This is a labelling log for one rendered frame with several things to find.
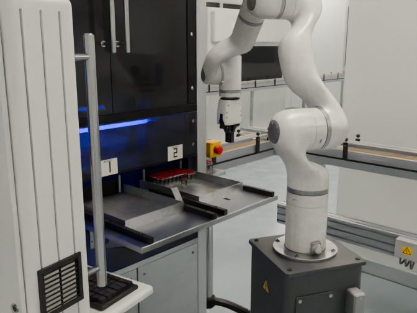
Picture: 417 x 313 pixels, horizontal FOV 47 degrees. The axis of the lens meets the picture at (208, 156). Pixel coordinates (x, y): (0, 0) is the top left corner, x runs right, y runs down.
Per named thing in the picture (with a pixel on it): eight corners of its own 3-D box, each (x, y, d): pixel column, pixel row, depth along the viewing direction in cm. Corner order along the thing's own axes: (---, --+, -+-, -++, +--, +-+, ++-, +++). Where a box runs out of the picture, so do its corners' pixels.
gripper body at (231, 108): (231, 94, 191) (231, 122, 194) (213, 95, 184) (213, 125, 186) (246, 95, 186) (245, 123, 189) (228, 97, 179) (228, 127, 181)
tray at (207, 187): (139, 187, 200) (139, 179, 199) (183, 175, 219) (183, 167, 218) (198, 205, 178) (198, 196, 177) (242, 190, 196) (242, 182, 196)
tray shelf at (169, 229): (55, 215, 172) (54, 210, 172) (192, 177, 223) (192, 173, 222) (141, 254, 141) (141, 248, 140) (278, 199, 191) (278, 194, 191)
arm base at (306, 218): (350, 258, 139) (355, 195, 135) (291, 267, 133) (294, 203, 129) (315, 233, 156) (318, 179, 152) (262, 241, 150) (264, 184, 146)
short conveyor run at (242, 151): (192, 180, 225) (192, 147, 221) (169, 174, 235) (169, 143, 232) (276, 156, 274) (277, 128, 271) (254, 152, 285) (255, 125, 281)
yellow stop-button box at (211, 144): (198, 156, 222) (198, 140, 221) (209, 153, 227) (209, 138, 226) (211, 158, 217) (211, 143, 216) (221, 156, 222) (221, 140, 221)
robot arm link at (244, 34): (224, 23, 156) (203, 90, 179) (268, 24, 162) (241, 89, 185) (216, 6, 161) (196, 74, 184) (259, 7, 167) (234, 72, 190)
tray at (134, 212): (67, 207, 176) (66, 198, 175) (124, 192, 194) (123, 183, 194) (125, 231, 153) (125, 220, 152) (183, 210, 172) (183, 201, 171)
